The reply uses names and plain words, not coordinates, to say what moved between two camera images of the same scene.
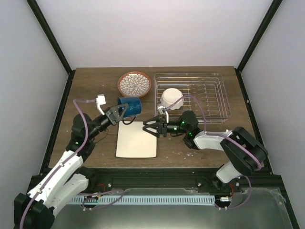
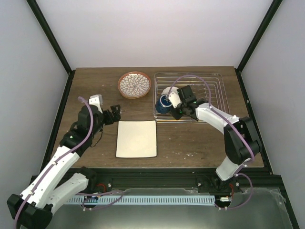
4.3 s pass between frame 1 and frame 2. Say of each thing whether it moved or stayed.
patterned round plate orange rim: stayed
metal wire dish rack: stayed
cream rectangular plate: stayed
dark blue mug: moved
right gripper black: moved
